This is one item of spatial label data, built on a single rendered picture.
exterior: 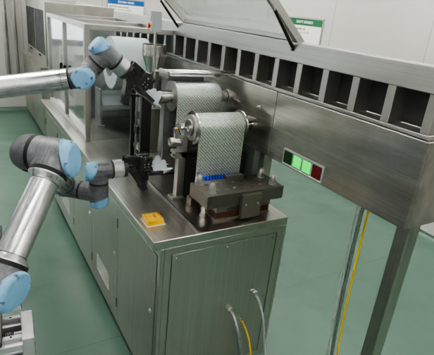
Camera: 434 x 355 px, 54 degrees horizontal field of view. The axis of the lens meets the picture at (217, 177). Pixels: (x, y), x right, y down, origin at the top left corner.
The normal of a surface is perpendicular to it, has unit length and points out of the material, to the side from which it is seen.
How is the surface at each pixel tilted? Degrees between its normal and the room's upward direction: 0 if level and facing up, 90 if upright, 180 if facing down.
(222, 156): 90
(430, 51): 90
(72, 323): 0
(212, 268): 90
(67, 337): 0
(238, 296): 90
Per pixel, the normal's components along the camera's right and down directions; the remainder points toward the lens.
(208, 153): 0.50, 0.36
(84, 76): 0.18, 0.38
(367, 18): -0.86, 0.11
